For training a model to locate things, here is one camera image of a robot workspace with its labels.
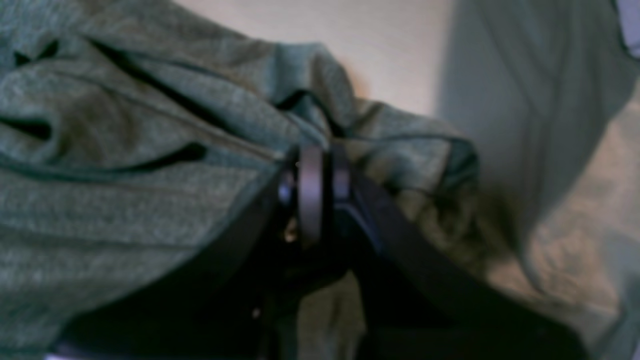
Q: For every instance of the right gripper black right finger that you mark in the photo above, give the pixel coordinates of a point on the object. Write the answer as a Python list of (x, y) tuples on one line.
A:
[(418, 304)]

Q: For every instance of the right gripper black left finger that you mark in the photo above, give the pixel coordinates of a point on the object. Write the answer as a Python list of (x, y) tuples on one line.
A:
[(219, 305)]

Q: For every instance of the green long-sleeve T-shirt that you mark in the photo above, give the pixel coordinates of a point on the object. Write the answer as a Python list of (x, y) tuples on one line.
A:
[(134, 132)]

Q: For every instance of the light green table cloth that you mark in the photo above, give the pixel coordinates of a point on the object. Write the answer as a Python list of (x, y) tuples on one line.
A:
[(548, 91)]

